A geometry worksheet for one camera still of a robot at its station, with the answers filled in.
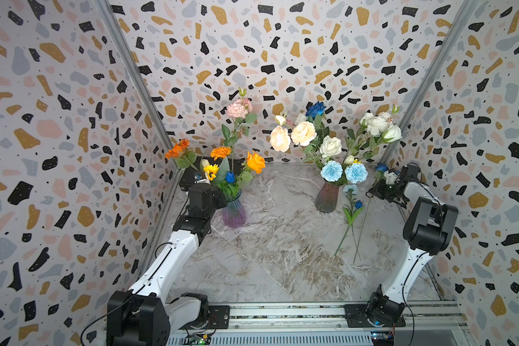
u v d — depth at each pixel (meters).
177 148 0.67
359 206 1.02
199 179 0.70
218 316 0.73
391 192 0.87
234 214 1.03
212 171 0.75
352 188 1.07
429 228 0.57
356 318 0.73
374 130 0.78
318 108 0.74
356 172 0.72
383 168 1.05
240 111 0.75
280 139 0.65
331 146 0.75
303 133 0.64
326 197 0.95
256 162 0.72
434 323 0.75
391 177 0.95
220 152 0.76
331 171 0.73
